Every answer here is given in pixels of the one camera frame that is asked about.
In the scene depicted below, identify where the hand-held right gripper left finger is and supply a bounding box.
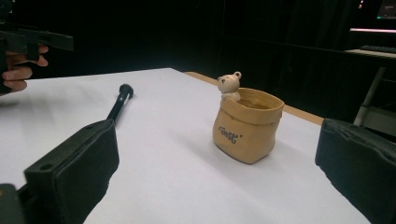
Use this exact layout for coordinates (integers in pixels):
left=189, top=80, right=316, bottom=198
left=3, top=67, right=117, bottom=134
left=18, top=119, right=120, bottom=224

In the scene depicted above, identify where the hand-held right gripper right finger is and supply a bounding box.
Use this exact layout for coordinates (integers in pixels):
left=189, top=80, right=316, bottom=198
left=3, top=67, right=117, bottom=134
left=314, top=118, right=396, bottom=224

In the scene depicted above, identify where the black pen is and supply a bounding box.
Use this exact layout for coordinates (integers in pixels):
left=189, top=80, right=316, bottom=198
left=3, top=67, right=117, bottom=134
left=106, top=83, right=134, bottom=123

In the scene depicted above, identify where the tan bear pot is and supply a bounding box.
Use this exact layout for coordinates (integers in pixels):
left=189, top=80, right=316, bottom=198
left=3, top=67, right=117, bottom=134
left=212, top=71, right=286, bottom=165

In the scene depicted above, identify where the background desk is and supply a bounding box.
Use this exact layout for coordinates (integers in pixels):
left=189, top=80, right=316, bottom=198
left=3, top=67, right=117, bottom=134
left=344, top=49, right=396, bottom=61

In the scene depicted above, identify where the black keyboard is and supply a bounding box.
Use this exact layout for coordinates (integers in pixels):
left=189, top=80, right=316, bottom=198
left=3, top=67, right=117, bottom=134
left=359, top=45, right=396, bottom=54

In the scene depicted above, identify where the glowing light bar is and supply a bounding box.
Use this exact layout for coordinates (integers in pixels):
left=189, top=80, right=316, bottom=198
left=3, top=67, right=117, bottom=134
left=349, top=27, right=396, bottom=35

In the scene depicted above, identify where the computer monitor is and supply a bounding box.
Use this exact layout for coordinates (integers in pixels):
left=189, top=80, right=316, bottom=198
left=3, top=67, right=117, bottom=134
left=375, top=0, right=396, bottom=21

